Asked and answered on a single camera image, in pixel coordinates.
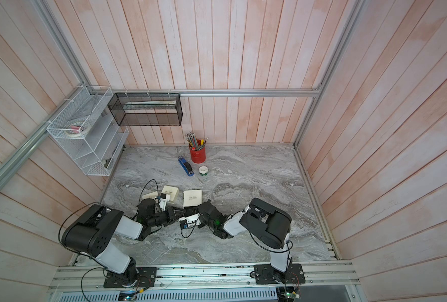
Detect red pen holder cup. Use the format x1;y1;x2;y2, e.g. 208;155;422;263
188;140;207;164

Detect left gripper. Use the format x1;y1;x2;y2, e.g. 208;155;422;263
148;206;186;227

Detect blue stapler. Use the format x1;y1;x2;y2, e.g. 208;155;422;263
178;156;194;176

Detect large cream jewelry box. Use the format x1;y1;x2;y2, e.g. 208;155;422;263
183;190;203;208

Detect aluminium front rail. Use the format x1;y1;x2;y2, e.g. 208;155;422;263
48;260;360;293

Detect black mesh wall basket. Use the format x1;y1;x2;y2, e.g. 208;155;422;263
108;93;183;127

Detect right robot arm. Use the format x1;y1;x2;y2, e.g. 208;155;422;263
196;198;293;284

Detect white wire wall shelf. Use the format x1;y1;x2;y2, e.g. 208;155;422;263
47;86;129;176

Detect small cream jewelry box front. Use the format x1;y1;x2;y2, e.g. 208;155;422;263
140;191;158;201

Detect pens in cup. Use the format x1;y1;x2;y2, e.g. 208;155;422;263
185;132;207;151

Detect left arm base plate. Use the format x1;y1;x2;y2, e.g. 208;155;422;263
103;267;157;288

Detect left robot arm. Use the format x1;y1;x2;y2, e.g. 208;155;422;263
60;198;185;288

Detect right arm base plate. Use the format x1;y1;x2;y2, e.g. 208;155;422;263
252;263;306;285

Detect tape roll on shelf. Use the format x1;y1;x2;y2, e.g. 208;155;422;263
63;121;90;138

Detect green sticker roll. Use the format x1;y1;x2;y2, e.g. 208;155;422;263
199;166;209;176

